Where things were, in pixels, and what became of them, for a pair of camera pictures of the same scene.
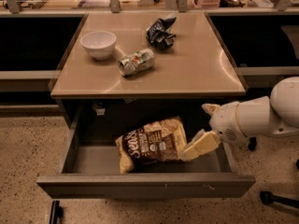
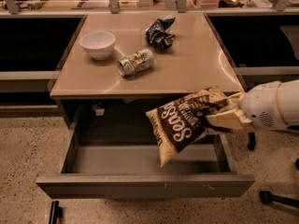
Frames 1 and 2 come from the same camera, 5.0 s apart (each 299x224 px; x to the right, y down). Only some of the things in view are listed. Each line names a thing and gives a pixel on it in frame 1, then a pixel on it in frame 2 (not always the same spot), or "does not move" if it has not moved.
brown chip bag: (159, 141) to (180, 123)
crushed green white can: (139, 61) does not move
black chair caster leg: (252, 143) does not move
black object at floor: (57, 212) does not move
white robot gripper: (224, 121) to (260, 105)
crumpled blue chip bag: (157, 33) does not move
